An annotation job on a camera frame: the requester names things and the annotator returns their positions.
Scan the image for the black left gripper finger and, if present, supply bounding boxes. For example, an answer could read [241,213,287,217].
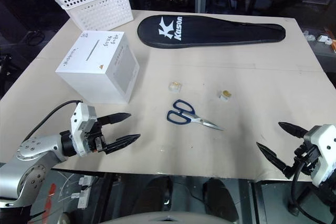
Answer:
[97,112,132,128]
[104,134,141,155]

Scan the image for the blue handled scissors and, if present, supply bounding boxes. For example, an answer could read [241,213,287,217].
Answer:
[166,99,226,132]

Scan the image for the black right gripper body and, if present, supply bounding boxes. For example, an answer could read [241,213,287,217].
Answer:
[293,140,322,176]

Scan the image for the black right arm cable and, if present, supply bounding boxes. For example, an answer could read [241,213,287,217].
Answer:
[288,162,336,222]

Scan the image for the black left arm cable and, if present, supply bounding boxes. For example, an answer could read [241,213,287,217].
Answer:
[25,100,82,141]

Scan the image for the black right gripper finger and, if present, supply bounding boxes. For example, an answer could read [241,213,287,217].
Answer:
[256,142,297,179]
[278,122,309,139]

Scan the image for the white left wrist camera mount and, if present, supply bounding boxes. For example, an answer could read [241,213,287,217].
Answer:
[69,102,98,156]

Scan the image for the black coiled background cable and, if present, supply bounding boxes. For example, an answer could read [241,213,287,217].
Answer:
[25,30,46,47]

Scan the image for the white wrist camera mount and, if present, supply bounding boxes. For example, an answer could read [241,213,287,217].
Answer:
[69,102,98,156]
[303,124,336,186]

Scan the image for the white perforated plastic basket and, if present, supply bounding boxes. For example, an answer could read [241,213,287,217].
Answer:
[51,0,134,31]

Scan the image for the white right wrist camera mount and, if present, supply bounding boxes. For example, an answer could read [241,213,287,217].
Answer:
[303,124,336,186]

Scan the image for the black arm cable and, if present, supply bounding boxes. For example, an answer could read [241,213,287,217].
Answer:
[25,100,82,141]
[288,162,336,222]

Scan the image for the black Kason racket bag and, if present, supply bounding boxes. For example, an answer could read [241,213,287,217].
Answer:
[137,14,287,50]

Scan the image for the grey robot torso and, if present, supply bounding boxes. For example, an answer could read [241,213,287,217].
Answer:
[125,214,212,224]

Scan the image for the white small background part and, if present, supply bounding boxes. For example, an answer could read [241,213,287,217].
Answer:
[303,30,316,42]
[317,34,333,46]

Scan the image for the white connector under table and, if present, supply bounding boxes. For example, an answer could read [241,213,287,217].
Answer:
[70,176,93,210]

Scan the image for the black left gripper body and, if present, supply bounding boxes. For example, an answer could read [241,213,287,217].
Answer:
[83,118,109,154]

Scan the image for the white cardboard box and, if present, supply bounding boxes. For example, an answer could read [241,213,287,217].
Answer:
[55,30,140,104]

